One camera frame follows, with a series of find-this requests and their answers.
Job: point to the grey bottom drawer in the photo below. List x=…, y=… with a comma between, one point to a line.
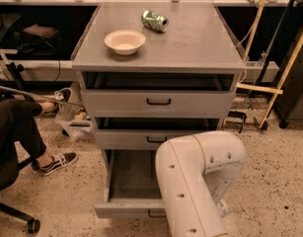
x=132, y=189

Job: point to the grey drawer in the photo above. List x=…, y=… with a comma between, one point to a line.
x=157, y=104
x=132, y=189
x=136, y=139

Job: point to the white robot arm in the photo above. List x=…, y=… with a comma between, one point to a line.
x=194, y=172

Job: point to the grey drawer cabinet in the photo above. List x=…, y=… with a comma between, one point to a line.
x=195, y=53

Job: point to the grey top drawer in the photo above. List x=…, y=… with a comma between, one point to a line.
x=157, y=104

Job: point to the grey middle drawer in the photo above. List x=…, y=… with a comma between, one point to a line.
x=136, y=139

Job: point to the clear plastic bin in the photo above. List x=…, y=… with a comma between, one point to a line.
x=75, y=123

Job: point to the black clamp on floor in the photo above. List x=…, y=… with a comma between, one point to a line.
x=236, y=117

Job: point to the black white sneaker far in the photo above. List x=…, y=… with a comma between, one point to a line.
x=57, y=99

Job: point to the black white sneaker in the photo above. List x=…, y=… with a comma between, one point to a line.
x=57, y=99
x=59, y=161

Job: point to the crushed green soda can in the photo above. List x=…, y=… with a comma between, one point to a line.
x=154, y=21

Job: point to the black white sneaker near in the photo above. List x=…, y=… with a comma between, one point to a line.
x=59, y=161

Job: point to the dark box on shelf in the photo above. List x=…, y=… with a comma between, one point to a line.
x=37, y=32

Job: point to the seated person in black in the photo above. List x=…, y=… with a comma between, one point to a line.
x=17, y=123

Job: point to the black office chair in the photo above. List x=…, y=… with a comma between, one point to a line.
x=32, y=225

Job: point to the black rolling cabinet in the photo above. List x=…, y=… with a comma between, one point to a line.
x=289, y=105

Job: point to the thin metal rod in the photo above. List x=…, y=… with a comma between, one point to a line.
x=39, y=96

